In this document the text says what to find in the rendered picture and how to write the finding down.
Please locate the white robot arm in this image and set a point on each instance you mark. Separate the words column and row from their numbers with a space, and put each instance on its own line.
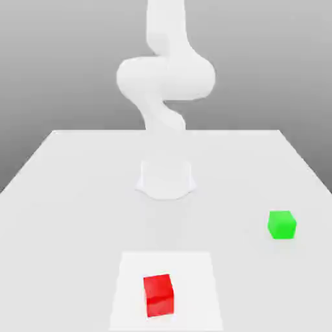
column 166, row 77

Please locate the small red cube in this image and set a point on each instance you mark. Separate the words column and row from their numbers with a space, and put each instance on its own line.
column 158, row 295

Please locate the small green cube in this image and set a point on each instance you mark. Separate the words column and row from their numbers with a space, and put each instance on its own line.
column 282, row 225

